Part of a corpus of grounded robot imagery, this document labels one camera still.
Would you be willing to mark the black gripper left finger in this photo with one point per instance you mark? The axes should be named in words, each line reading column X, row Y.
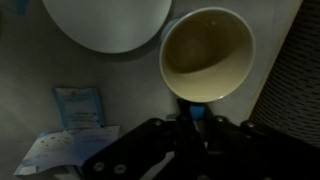
column 143, row 150

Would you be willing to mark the printed paper sign card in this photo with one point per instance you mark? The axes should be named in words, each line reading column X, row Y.
column 66, row 148

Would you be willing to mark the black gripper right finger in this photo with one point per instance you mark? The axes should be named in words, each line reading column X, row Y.
column 253, row 153

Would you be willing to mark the white round plate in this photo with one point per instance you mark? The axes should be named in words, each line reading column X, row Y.
column 106, row 23

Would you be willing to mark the small blue white sachet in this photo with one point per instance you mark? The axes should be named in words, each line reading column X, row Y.
column 80, row 106

